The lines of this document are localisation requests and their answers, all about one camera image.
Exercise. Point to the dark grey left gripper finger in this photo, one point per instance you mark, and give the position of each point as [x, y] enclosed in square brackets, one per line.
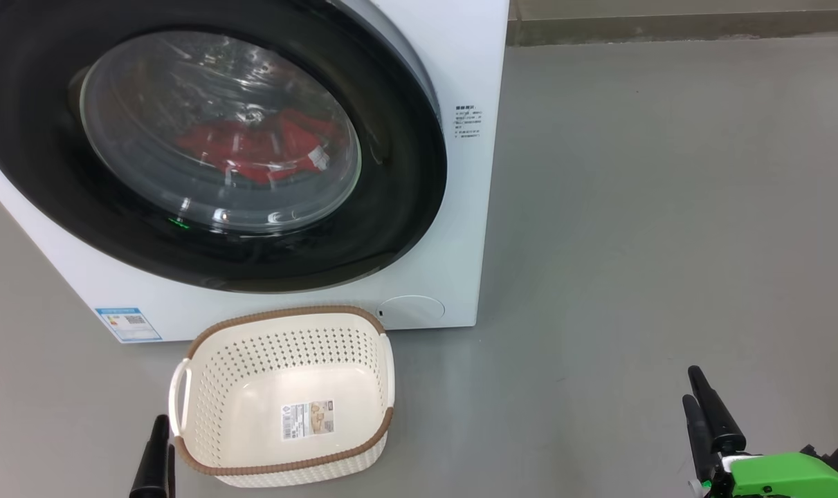
[172, 477]
[152, 463]

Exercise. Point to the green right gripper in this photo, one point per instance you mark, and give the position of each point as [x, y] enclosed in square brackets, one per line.
[785, 477]

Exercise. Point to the red garment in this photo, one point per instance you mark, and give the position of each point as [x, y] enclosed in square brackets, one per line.
[252, 149]

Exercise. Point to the black round glass washer door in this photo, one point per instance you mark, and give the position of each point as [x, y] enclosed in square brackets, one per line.
[405, 173]

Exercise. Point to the cream perforated laundry basket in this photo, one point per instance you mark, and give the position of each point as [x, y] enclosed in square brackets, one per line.
[287, 387]

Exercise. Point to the printed label sticker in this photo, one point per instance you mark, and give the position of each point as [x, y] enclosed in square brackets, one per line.
[308, 420]

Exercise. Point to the white front-load washing machine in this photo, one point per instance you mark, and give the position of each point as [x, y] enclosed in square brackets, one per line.
[460, 242]

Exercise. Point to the blue energy label sticker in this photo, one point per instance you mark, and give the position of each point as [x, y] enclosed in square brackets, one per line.
[128, 325]

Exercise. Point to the round drain filter cover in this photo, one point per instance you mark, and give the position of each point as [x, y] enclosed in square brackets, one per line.
[412, 311]

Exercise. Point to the printed warning text label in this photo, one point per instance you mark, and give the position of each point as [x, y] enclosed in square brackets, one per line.
[468, 122]

